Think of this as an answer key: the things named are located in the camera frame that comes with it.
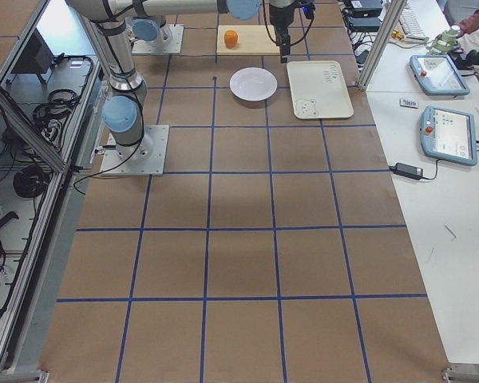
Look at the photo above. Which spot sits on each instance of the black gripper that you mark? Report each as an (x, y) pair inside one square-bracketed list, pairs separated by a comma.
[(279, 17)]

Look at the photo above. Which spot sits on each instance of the orange fruit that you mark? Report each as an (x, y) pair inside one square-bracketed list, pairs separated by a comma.
[(231, 39)]

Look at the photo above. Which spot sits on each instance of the white round plate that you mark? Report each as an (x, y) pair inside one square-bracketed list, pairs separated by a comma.
[(253, 84)]

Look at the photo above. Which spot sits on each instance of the cream bear tray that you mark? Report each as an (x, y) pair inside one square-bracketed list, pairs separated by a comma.
[(318, 90)]

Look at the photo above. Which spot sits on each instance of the wooden cutting board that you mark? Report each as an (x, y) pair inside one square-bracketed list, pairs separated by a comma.
[(252, 41)]

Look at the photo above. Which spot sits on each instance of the white keyboard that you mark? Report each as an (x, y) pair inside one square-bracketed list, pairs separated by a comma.
[(410, 26)]

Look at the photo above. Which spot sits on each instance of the small printed card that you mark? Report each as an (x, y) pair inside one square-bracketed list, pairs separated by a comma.
[(408, 103)]

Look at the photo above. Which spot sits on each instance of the upper teach pendant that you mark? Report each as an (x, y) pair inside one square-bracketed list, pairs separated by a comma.
[(438, 76)]

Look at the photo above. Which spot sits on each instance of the teach pendant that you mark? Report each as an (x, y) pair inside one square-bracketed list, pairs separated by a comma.
[(438, 76), (449, 135)]

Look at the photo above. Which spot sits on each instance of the black power adapter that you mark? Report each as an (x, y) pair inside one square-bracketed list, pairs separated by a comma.
[(407, 171)]

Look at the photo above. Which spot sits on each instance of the lower teach pendant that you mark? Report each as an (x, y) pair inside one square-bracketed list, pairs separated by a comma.
[(449, 135)]

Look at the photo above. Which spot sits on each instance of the aluminium frame post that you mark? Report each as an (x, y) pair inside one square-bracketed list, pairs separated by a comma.
[(389, 21)]

